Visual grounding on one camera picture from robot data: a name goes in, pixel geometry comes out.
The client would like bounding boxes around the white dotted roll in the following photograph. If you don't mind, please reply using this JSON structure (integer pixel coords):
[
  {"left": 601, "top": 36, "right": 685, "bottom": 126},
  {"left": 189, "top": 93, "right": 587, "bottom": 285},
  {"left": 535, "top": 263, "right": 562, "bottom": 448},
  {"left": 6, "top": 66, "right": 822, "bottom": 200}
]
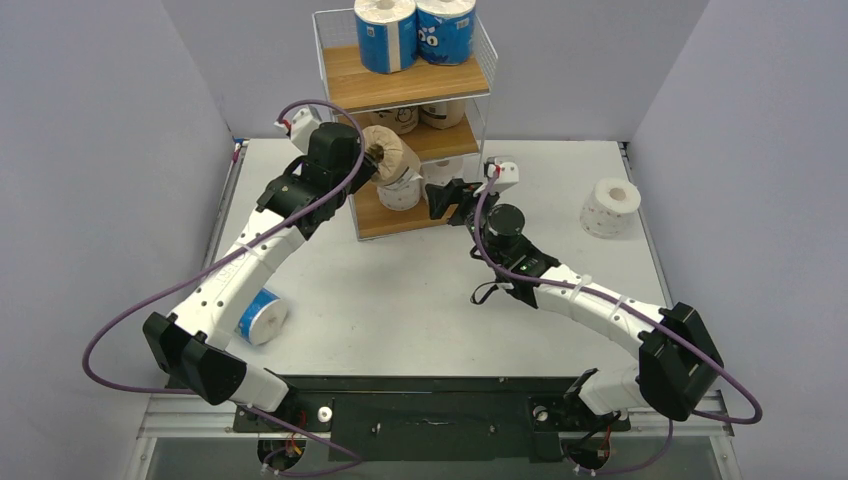
[
  {"left": 377, "top": 172, "right": 423, "bottom": 211},
  {"left": 422, "top": 157, "right": 464, "bottom": 186}
]

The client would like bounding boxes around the brown cartoon printed roll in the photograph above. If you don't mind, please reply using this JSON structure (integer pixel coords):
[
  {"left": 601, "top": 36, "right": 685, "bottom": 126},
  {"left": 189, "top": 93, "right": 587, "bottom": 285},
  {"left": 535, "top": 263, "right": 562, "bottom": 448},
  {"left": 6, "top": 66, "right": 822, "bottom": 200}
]
[{"left": 367, "top": 106, "right": 420, "bottom": 135}]

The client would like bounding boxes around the brown paper roll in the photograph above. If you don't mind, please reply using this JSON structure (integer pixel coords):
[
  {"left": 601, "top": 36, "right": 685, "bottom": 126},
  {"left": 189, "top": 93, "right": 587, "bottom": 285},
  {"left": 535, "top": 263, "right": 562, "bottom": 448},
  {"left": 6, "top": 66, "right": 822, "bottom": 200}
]
[{"left": 419, "top": 100, "right": 466, "bottom": 130}]

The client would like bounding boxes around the white wire wooden shelf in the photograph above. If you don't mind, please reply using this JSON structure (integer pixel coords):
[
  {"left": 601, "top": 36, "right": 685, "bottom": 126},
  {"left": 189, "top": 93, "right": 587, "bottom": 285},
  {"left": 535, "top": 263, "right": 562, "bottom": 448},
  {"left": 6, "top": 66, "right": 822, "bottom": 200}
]
[{"left": 312, "top": 7, "right": 499, "bottom": 241}]

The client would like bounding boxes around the blue white roll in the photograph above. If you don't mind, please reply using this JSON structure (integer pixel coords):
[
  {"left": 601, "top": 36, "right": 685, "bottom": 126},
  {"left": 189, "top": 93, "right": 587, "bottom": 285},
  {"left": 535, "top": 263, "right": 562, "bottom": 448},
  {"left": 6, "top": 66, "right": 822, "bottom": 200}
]
[
  {"left": 354, "top": 0, "right": 418, "bottom": 74},
  {"left": 416, "top": 0, "right": 476, "bottom": 66}
]

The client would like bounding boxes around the blue roll edge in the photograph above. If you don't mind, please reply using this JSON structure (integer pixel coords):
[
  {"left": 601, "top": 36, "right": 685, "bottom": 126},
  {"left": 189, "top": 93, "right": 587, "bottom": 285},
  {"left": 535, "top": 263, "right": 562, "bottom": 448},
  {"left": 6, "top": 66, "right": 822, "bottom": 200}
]
[{"left": 235, "top": 289, "right": 289, "bottom": 346}]

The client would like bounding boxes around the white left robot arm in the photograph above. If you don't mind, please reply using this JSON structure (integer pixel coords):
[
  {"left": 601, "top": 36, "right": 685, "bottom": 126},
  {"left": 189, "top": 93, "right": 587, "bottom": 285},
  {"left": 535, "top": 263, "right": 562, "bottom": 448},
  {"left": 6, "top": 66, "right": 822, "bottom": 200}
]
[{"left": 142, "top": 122, "right": 375, "bottom": 430}]

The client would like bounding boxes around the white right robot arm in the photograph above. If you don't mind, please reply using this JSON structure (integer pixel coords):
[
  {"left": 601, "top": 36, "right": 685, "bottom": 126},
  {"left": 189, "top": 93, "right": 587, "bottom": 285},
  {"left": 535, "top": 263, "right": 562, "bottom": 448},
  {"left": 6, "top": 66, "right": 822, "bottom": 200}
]
[{"left": 425, "top": 179, "right": 723, "bottom": 427}]

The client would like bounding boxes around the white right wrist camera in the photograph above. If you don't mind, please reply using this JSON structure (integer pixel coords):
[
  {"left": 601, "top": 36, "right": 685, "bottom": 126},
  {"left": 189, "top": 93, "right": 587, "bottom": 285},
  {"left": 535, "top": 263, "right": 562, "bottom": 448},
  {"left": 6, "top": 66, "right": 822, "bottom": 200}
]
[{"left": 484, "top": 155, "right": 520, "bottom": 195}]

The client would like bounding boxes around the white roll near right wall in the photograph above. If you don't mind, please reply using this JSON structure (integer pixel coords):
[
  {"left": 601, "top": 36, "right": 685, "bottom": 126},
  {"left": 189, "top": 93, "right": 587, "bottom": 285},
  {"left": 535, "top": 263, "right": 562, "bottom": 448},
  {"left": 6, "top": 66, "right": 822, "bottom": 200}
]
[{"left": 579, "top": 177, "right": 642, "bottom": 239}]

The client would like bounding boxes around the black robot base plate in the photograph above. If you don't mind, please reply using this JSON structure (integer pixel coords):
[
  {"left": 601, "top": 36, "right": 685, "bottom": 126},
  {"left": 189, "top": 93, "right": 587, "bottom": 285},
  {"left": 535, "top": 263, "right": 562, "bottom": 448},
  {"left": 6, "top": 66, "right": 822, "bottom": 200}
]
[{"left": 273, "top": 375, "right": 653, "bottom": 463}]

